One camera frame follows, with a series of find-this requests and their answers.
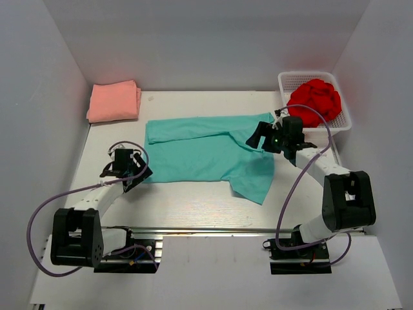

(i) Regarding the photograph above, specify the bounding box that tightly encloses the teal t shirt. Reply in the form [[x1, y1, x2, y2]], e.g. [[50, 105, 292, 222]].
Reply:
[[145, 113, 275, 205]]

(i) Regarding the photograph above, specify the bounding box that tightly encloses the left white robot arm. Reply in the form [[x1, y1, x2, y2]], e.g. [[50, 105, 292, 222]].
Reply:
[[50, 163, 151, 268]]

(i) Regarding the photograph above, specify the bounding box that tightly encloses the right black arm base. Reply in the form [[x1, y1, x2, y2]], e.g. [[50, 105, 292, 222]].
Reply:
[[263, 239, 332, 275]]

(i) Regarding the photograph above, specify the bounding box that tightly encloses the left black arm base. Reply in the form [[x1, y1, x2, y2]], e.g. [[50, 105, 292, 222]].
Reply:
[[94, 238, 163, 274]]

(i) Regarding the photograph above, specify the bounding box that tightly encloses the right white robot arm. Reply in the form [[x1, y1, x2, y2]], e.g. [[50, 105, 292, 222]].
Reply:
[[145, 113, 376, 251]]

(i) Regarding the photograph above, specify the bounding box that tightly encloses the crumpled red t shirt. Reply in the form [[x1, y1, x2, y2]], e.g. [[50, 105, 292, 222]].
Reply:
[[287, 79, 342, 128]]

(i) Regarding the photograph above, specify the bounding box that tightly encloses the folded pink t shirt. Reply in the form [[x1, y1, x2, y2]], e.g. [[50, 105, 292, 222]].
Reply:
[[86, 80, 141, 123]]

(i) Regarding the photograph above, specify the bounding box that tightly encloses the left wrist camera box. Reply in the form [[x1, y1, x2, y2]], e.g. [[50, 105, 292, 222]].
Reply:
[[99, 149, 134, 178]]

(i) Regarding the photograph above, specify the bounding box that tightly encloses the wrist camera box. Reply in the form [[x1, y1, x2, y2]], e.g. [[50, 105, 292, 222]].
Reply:
[[282, 116, 303, 136], [99, 149, 134, 178]]

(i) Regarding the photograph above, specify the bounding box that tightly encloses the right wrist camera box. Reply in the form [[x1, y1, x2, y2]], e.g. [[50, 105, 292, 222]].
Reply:
[[282, 116, 303, 136]]

